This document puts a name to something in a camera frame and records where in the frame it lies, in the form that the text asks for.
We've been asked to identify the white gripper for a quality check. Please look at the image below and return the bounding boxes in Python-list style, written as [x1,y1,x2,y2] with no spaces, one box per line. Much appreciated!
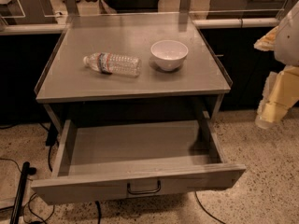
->
[253,2,299,129]

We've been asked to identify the grey top drawer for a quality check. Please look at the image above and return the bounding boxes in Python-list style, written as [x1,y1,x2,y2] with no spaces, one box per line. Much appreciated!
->
[32,119,246,204]

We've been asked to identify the grey cabinet with glass top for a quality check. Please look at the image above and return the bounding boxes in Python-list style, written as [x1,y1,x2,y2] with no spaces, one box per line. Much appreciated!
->
[36,12,231,130]

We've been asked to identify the white ceramic bowl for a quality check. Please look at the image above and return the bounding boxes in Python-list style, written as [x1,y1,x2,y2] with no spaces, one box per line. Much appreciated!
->
[150,40,189,71]

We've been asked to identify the clear plastic water bottle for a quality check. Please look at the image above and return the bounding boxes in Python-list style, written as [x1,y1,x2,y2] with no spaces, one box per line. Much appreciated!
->
[83,52,141,77]

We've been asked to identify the black pole on floor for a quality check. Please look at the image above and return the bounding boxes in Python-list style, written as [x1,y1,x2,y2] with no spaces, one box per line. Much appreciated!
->
[9,161,34,224]

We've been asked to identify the white counter ledge rail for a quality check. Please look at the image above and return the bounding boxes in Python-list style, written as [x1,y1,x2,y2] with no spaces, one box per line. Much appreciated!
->
[0,13,279,35]

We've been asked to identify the black floor cable right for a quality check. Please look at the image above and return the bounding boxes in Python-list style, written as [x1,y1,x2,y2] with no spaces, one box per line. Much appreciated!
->
[193,191,226,224]

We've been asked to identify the black metal drawer handle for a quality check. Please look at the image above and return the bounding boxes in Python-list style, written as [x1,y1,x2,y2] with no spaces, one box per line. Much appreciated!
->
[127,180,162,196]

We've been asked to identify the black floor cables left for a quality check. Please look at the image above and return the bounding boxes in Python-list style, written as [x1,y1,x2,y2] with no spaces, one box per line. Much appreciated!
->
[0,121,60,224]

